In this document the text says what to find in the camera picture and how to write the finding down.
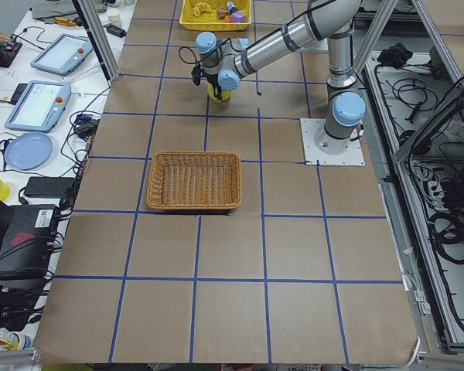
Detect upper teach pendant tablet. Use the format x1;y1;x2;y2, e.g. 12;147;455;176
30;34;94;77

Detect purple foam cube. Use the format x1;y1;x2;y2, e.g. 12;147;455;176
230;11;247;23

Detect brown wicker basket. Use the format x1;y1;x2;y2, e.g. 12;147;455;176
146;151;242;210

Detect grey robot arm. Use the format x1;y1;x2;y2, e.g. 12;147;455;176
191;1;360;101

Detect black laptop power brick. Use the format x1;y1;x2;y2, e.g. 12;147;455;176
23;176;74;199

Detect lower teach pendant tablet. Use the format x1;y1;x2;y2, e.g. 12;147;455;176
5;80;71;133

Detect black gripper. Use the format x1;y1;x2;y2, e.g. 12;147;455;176
204;73;223;99

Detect black box on desk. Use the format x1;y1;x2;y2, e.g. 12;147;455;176
0;204;60;280

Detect teach pendant tablet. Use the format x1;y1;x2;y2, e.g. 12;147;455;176
30;34;94;77
5;80;71;133

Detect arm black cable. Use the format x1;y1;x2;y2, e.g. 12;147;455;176
178;36;233;86

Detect yellow plastic basket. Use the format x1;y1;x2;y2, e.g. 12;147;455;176
179;1;252;32

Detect toy croissant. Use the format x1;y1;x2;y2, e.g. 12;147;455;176
193;2;213;17

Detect aluminium frame post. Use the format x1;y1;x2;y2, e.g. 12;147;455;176
72;0;120;81

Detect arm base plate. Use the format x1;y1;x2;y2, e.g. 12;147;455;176
300;118;365;166

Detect blue plate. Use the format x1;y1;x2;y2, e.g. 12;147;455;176
4;132;53;170

